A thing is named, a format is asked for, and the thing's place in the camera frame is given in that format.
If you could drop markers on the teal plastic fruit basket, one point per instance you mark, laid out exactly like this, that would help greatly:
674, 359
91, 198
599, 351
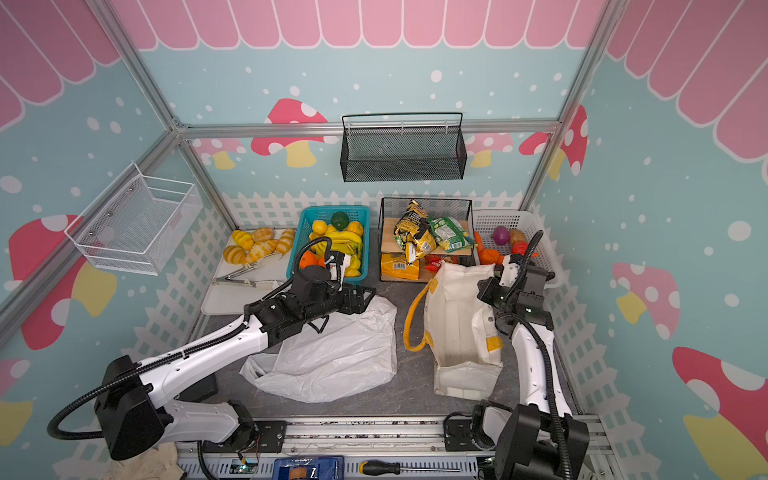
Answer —
348, 227

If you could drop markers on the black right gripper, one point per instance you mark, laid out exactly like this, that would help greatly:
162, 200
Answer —
516, 278

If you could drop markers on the white plastic vegetable basket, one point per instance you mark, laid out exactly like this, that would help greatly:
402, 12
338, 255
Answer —
486, 221

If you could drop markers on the black orange screwdriver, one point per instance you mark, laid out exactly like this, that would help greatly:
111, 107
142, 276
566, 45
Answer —
379, 468

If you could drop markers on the purple onion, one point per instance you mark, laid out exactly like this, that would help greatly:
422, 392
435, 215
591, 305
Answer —
501, 236

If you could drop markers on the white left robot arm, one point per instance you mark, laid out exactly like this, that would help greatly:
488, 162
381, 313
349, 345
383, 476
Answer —
138, 404

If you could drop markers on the yellow cracker box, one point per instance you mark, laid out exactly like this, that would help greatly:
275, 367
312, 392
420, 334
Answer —
395, 267

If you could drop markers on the yellow black snack bag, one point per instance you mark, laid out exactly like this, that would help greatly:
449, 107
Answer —
413, 234

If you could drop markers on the white canvas tote bag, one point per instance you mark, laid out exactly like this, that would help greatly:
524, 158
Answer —
447, 317

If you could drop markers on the orange bell pepper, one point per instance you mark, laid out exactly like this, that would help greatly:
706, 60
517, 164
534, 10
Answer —
490, 257

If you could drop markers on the white wall wire basket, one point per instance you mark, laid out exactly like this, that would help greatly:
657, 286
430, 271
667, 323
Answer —
136, 224

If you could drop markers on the green avocado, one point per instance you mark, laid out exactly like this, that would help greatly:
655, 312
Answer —
340, 220

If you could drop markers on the yellow lemon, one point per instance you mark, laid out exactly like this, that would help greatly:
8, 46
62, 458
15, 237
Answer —
319, 227

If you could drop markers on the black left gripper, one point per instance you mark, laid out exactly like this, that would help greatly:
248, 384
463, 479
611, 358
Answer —
348, 294

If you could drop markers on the red pepper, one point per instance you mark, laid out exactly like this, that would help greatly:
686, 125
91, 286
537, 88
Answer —
520, 248

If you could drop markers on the white bread tray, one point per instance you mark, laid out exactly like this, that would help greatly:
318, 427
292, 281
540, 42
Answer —
229, 298

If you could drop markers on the white plastic grocery bag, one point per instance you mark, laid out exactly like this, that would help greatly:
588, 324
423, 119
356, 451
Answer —
354, 354

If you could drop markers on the orange fruit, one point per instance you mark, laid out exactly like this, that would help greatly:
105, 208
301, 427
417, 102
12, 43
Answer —
308, 259

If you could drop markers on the black mesh wooden shelf rack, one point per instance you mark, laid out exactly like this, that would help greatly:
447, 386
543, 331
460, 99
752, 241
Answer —
392, 208

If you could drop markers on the brown potato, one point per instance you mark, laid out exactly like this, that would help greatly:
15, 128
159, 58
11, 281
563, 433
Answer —
516, 236

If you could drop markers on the bread loaf pile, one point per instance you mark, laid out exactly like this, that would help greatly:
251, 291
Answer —
249, 248

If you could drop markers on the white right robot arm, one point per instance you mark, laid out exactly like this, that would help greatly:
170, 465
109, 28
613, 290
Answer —
539, 438

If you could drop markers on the green snack bag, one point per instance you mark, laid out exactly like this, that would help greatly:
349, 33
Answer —
449, 234

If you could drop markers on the metal tongs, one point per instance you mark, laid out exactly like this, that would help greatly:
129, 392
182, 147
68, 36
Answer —
237, 276

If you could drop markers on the yellow banana bunch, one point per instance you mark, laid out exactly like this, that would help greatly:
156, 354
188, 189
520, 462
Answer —
349, 244

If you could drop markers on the black wall mesh basket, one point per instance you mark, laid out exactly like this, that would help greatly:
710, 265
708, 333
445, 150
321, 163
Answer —
403, 147

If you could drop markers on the red snack packet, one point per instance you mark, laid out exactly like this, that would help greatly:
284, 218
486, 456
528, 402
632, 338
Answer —
433, 263

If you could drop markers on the blue box on rail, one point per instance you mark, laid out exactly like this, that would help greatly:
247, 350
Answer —
311, 468

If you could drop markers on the beige cloth rag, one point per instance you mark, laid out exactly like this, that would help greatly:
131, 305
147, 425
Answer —
154, 464

